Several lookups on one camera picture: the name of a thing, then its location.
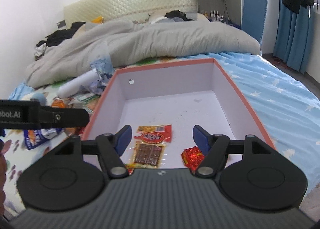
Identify red foil snack packet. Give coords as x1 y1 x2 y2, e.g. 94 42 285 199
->
181 146 204 173

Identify blue white noodle snack bag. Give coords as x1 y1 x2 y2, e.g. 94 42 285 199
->
23 128 63 150

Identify red label dried meat packet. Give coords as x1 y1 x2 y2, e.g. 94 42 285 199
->
125 124 172 169

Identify left hand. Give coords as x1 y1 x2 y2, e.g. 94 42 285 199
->
0 141 7 217

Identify blue white penguin plush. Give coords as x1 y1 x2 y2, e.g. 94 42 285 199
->
30 93 47 106

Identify fruit print table mat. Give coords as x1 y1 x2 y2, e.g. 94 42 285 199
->
0 56 176 217

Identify orange brown snack packets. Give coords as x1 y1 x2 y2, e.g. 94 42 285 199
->
51 98 75 109

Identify green white flat packet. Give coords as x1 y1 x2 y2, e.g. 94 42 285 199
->
75 92 100 105

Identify pink cardboard box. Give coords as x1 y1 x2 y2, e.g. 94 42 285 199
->
83 58 272 169

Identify white cylindrical bottle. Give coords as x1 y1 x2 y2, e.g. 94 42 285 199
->
56 69 98 99

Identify crumpled blue white wrapper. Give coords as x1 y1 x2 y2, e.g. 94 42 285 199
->
88 55 115 96

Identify blue star bedsheet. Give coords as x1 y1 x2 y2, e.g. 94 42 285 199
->
186 53 320 192

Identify black clothes on bed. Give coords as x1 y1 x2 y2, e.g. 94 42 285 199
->
36 22 86 47

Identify grey duvet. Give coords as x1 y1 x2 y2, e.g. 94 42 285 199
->
25 21 260 89

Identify blue curtain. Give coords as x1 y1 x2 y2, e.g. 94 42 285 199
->
273 0 314 74

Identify blue chair back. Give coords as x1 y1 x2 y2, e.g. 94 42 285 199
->
241 0 268 45

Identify beige quilted headboard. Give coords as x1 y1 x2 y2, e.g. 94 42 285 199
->
63 0 198 27

